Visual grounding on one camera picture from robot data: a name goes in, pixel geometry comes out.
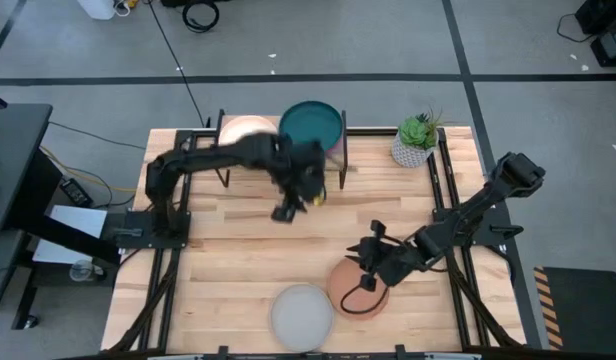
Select hazard striped floor mat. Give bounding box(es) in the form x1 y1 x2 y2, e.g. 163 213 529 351
532 265 616 351

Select black metal table frame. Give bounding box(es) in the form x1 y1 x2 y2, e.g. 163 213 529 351
106 126 528 360

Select clear plastic cup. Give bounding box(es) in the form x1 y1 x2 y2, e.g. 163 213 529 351
68 258 109 283

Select thin black floor cable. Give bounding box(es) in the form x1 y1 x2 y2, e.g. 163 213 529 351
47 120 147 151

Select grey plate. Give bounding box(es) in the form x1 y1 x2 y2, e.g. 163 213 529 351
268 283 336 353

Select black equipment cable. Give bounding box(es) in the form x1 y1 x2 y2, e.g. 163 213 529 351
556 11 595 44

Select magenta plate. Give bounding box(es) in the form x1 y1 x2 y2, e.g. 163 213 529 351
323 135 346 161

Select yellow floor cable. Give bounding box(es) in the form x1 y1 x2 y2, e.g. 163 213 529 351
39 144 140 195

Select long black floor cable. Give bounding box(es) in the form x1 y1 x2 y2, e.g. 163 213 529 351
147 0 212 129

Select coiled black cable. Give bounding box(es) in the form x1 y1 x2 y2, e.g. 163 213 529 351
181 0 221 34

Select black power brick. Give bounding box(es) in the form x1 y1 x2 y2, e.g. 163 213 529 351
58 177 95 209

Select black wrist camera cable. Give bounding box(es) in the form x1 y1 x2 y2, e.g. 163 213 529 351
339 273 390 317

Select black equipment case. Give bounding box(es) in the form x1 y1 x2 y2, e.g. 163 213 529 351
574 0 616 36
589 27 616 68

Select black desk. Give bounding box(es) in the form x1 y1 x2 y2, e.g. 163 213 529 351
0 102 122 331

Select peach plate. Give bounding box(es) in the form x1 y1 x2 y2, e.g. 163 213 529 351
218 114 280 148

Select white paper sheet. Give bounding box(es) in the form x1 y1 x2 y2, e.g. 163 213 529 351
32 204 110 266

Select white plastic bin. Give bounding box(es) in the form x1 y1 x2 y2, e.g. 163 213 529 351
77 0 117 21

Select green succulent plant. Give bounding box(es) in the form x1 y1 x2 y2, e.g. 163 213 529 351
397 106 444 152

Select terracotta plate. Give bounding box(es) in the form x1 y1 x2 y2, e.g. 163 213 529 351
326 256 391 322

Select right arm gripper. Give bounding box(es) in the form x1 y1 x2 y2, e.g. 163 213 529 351
345 236 415 289

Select white patterned plant pot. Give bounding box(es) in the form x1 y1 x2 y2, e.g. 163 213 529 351
390 129 440 170

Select dark teal plate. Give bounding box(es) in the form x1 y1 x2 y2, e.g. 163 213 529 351
278 100 345 154

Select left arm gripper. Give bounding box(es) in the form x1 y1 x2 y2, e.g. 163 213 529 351
271 135 330 207

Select white power cord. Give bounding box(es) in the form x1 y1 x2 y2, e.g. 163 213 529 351
112 0 139 17

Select wooden shelf with black frame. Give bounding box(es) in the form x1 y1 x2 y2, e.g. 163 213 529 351
210 108 350 192

